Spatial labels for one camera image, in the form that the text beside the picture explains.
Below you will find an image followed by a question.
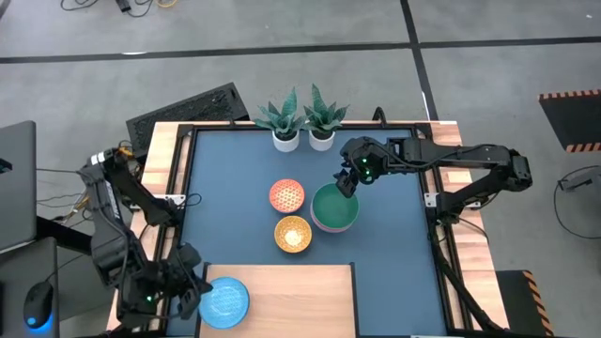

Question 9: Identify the grey laptop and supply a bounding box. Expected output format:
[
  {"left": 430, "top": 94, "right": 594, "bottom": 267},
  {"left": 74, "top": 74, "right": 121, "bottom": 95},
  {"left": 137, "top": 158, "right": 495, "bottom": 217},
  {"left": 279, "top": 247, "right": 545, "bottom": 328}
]
[{"left": 0, "top": 120, "right": 38, "bottom": 253}]

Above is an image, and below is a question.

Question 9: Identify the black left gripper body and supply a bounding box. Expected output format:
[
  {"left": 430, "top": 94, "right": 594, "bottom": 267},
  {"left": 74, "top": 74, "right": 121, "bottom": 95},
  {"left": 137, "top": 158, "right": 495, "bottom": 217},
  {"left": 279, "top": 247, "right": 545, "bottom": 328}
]
[{"left": 126, "top": 262, "right": 193, "bottom": 320}]

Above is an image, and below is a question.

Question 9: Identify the black metal table frame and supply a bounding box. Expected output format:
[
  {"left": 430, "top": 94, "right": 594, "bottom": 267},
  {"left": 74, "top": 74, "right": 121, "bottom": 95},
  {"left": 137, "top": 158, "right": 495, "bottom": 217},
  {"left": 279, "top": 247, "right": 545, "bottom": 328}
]
[{"left": 159, "top": 120, "right": 470, "bottom": 338}]

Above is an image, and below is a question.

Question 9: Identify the black mat with orange stripes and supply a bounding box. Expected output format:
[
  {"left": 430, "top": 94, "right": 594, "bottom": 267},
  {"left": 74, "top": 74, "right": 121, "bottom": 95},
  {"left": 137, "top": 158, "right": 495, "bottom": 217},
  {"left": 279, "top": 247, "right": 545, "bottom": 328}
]
[
  {"left": 495, "top": 269, "right": 556, "bottom": 337},
  {"left": 538, "top": 88, "right": 601, "bottom": 154}
]

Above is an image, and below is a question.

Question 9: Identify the black computer mouse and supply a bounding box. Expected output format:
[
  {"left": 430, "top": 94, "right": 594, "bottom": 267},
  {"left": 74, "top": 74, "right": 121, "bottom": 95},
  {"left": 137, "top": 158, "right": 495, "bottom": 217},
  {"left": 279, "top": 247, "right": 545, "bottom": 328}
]
[{"left": 23, "top": 280, "right": 55, "bottom": 330}]

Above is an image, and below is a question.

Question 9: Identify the snake plant in white pot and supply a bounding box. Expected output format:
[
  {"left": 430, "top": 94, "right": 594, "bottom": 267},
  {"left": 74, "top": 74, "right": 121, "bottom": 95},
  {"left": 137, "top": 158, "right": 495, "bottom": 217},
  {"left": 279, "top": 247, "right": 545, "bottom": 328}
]
[
  {"left": 253, "top": 86, "right": 306, "bottom": 154},
  {"left": 302, "top": 83, "right": 351, "bottom": 152}
]

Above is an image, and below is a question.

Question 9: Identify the light blue patterned bowl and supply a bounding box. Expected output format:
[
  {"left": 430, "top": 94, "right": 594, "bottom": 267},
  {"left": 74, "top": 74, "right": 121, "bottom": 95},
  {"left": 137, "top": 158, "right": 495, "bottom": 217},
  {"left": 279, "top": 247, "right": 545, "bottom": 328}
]
[{"left": 198, "top": 275, "right": 251, "bottom": 330}]

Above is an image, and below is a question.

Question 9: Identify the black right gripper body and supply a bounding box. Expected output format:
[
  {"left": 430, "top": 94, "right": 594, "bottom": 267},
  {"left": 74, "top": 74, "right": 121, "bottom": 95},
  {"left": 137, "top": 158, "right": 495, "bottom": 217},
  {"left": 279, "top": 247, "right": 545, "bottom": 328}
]
[{"left": 338, "top": 135, "right": 393, "bottom": 183}]

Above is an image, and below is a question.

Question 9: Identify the grey floor device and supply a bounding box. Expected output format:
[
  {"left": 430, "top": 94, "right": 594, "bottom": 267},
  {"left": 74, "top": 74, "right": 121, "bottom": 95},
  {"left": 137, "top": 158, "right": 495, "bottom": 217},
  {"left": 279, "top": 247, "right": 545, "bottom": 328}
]
[{"left": 558, "top": 167, "right": 601, "bottom": 192}]

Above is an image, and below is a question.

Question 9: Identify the black perforated panel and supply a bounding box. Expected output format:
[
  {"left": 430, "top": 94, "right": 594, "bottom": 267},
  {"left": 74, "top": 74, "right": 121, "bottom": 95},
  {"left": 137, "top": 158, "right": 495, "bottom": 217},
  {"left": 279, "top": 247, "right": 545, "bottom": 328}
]
[{"left": 125, "top": 82, "right": 251, "bottom": 159}]

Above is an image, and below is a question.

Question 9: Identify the plain teal bowl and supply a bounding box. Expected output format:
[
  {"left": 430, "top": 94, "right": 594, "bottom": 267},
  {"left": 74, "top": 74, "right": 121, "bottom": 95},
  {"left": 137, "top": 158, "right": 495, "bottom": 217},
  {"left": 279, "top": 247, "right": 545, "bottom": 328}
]
[{"left": 310, "top": 182, "right": 361, "bottom": 229}]

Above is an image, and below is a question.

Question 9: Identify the orange diamond patterned bowl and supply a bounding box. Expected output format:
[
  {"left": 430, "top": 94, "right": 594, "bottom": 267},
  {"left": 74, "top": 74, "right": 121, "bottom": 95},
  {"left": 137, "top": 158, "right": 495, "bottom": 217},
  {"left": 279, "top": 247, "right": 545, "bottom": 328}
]
[{"left": 269, "top": 177, "right": 306, "bottom": 215}]

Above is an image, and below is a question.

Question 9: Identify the grey desk pad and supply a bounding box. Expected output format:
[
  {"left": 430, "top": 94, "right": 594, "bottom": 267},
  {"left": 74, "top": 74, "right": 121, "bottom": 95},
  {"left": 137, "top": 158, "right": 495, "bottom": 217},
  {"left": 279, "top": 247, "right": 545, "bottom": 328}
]
[{"left": 0, "top": 237, "right": 61, "bottom": 338}]

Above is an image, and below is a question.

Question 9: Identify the plain pink bowl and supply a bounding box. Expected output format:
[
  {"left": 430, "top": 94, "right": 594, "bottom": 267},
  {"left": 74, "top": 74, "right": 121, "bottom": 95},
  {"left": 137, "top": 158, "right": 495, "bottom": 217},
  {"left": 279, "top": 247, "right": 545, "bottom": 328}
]
[{"left": 310, "top": 213, "right": 358, "bottom": 235}]

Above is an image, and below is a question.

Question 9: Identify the yellow patterned bowl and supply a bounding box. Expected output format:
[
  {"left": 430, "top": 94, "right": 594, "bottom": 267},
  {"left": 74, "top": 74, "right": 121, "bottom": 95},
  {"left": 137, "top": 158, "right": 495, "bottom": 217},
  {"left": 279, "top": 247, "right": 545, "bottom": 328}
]
[{"left": 273, "top": 214, "right": 314, "bottom": 254}]

